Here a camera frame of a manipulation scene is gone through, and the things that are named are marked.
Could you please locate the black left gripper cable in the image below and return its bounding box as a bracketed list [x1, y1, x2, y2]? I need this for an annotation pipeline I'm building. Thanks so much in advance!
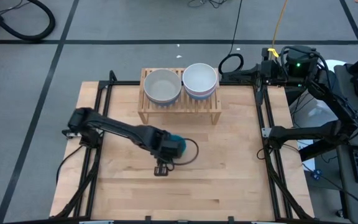
[169, 138, 200, 166]

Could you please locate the white bowl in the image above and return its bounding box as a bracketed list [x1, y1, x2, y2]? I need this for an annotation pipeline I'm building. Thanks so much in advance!
[182, 63, 219, 94]

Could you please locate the slatted bamboo shelf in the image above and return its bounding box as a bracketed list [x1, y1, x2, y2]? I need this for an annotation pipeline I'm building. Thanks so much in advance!
[137, 67, 223, 126]

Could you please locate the black arm base cable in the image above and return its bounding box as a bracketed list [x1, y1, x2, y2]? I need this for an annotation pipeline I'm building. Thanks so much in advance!
[55, 143, 85, 185]
[255, 146, 301, 161]

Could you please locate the black vacuum hose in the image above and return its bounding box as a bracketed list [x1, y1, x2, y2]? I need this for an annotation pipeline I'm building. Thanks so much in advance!
[0, 0, 57, 42]

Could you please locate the black left arm base cable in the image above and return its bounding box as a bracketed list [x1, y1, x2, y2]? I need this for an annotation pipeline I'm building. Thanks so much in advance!
[55, 143, 85, 185]

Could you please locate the beige bowl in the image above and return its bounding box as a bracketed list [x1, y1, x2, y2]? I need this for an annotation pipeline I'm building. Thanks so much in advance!
[143, 68, 183, 103]

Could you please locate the teal bowl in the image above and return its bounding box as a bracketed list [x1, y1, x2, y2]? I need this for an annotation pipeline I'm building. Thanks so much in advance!
[168, 133, 188, 157]

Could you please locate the black right arm base cable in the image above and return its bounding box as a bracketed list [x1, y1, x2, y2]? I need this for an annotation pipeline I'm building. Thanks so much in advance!
[255, 146, 301, 161]

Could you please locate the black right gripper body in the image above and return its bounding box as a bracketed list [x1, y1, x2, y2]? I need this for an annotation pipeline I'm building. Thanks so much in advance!
[259, 47, 285, 87]

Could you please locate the black hanging cable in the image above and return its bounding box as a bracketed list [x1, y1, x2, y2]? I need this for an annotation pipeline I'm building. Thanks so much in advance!
[218, 0, 245, 75]

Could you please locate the long black floor cable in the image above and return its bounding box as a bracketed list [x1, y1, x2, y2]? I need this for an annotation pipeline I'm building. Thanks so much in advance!
[302, 163, 358, 215]

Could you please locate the black aluminium table frame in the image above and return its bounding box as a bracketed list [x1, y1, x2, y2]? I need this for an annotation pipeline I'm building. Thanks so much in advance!
[50, 70, 316, 224]

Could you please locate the yellow hanging cable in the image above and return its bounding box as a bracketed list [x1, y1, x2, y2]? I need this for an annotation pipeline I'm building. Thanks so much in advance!
[271, 0, 289, 50]

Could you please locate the black floor cable bundle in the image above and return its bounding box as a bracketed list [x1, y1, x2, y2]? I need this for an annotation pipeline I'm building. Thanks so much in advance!
[187, 0, 229, 9]

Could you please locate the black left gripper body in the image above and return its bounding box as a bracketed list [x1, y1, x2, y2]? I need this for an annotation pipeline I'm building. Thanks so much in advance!
[149, 132, 185, 164]

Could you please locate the black desk crossbar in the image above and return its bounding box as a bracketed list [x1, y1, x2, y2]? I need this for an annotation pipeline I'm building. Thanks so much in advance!
[298, 141, 349, 162]

